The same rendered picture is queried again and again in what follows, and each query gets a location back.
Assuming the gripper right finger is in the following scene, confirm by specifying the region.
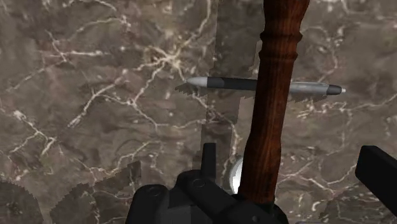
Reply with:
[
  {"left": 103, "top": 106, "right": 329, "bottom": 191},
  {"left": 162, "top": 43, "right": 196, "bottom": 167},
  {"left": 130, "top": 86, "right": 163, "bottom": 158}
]
[{"left": 354, "top": 144, "right": 397, "bottom": 218}]

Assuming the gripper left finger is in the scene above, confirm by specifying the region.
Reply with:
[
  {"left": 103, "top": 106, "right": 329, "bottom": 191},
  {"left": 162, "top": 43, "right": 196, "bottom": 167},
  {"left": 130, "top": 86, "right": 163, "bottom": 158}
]
[{"left": 125, "top": 143, "right": 281, "bottom": 224}]

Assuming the grey and black pen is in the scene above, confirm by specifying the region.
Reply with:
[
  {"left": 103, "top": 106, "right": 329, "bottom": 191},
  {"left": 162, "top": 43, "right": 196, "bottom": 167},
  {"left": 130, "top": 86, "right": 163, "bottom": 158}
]
[{"left": 185, "top": 76, "right": 347, "bottom": 96}]

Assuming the brown turned wooden handle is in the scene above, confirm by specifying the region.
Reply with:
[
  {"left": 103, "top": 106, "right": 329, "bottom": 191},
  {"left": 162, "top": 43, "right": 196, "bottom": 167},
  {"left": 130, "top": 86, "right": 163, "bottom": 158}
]
[{"left": 238, "top": 0, "right": 311, "bottom": 206}]

